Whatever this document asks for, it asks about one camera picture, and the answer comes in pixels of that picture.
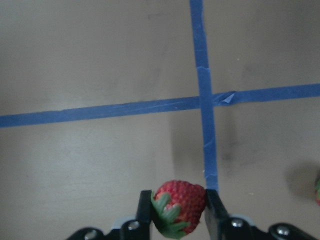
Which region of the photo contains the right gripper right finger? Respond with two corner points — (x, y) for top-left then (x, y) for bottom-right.
(204, 189), (316, 240)

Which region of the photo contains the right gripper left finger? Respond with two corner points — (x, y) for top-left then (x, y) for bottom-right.
(68, 190), (154, 240)

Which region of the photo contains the strawberry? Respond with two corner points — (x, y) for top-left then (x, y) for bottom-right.
(150, 180), (207, 240)
(314, 176), (320, 206)

